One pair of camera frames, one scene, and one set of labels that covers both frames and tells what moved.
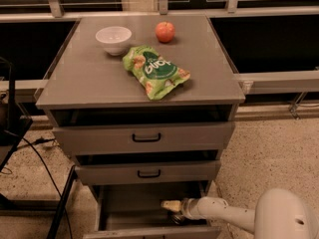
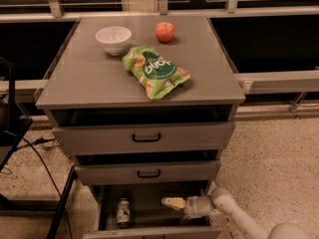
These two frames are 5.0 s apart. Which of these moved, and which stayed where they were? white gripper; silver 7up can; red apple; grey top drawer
Moved: silver 7up can
Stayed: red apple; white gripper; grey top drawer
